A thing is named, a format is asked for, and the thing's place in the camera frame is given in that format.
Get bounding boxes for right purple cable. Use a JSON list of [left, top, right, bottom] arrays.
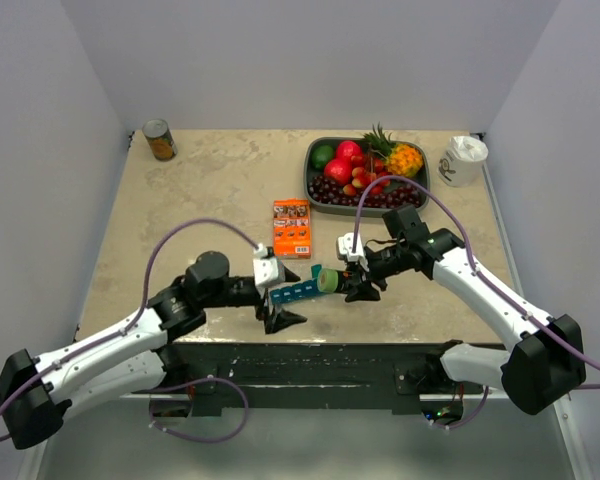
[[353, 174, 600, 390]]

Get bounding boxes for lower red apple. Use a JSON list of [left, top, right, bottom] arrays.
[[323, 158, 353, 186]]

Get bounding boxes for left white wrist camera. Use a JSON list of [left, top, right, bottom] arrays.
[[252, 243, 285, 289]]

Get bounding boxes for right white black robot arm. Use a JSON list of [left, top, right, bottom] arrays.
[[336, 207, 586, 415]]

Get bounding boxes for aluminium frame rail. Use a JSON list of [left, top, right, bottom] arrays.
[[482, 166, 594, 479]]

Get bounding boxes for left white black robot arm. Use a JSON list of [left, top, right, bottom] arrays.
[[0, 251, 306, 450]]

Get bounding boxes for orange cardboard box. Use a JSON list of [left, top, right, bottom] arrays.
[[273, 199, 312, 259]]

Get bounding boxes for purple cable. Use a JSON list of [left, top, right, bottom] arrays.
[[0, 218, 264, 445], [353, 174, 600, 390]]

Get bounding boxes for purple grape bunch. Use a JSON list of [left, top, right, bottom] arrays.
[[308, 175, 423, 209]]

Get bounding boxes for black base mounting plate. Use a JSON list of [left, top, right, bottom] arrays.
[[158, 342, 483, 417]]

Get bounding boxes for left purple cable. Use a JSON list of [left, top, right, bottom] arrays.
[[0, 218, 264, 445]]

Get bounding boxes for teal weekly pill organizer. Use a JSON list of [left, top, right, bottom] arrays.
[[270, 264, 323, 305]]

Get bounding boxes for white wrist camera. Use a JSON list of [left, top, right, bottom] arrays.
[[336, 232, 366, 264], [252, 243, 285, 289]]

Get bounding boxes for red apple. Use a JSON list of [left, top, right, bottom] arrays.
[[335, 140, 362, 161], [323, 158, 353, 186]]

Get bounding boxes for green black pill bottle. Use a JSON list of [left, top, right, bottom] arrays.
[[316, 268, 352, 294]]

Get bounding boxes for toy pineapple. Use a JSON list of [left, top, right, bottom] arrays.
[[362, 123, 424, 179]]

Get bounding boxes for green lime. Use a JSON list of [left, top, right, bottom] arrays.
[[310, 145, 335, 171]]

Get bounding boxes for upper red apple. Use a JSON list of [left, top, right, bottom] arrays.
[[335, 140, 362, 161]]

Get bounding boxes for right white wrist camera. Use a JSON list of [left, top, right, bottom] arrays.
[[336, 232, 366, 264]]

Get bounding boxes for white paper towel roll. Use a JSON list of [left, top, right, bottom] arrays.
[[437, 136, 489, 188]]

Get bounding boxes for tin can with fruit label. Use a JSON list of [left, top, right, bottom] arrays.
[[142, 119, 177, 161]]

